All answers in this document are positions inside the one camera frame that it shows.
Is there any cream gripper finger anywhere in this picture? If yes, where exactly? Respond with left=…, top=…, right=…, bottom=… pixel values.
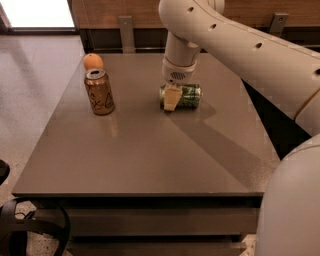
left=164, top=84, right=182, bottom=111

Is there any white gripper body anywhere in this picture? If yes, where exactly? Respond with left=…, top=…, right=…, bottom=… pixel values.
left=162, top=58, right=196, bottom=84

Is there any copper orange soda can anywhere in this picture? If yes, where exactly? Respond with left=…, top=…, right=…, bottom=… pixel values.
left=84, top=69, right=115, bottom=115

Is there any left metal bracket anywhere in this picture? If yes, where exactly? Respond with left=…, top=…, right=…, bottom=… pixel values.
left=118, top=16, right=136, bottom=53

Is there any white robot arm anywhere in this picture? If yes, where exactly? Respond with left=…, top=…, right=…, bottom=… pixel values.
left=159, top=0, right=320, bottom=256

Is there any orange fruit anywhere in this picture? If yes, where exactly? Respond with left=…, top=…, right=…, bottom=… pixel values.
left=83, top=53, right=104, bottom=70

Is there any right metal bracket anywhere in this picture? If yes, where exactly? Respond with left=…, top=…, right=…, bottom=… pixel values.
left=268, top=13, right=289, bottom=34

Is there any grey drawer cabinet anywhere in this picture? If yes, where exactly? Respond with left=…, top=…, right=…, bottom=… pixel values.
left=13, top=54, right=279, bottom=256

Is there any metal bracket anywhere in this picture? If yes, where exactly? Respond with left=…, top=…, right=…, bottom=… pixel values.
left=118, top=16, right=136, bottom=53
left=268, top=13, right=289, bottom=34

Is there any green soda can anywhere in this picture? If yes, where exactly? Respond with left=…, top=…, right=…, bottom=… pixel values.
left=159, top=83, right=203, bottom=111

